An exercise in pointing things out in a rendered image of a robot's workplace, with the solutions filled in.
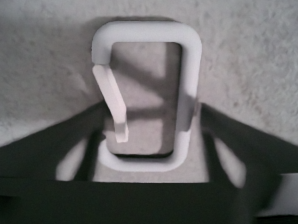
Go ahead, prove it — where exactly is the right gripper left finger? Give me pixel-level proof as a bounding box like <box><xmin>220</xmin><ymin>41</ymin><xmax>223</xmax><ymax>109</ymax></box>
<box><xmin>0</xmin><ymin>102</ymin><xmax>102</xmax><ymax>181</ymax></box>

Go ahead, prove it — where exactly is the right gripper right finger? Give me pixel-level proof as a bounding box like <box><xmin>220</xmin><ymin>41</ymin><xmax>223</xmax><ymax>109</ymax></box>
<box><xmin>201</xmin><ymin>102</ymin><xmax>298</xmax><ymax>224</ymax></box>

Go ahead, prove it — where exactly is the white carabiner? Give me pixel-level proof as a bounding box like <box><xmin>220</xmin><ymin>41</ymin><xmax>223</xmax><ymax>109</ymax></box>
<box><xmin>92</xmin><ymin>21</ymin><xmax>202</xmax><ymax>172</ymax></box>

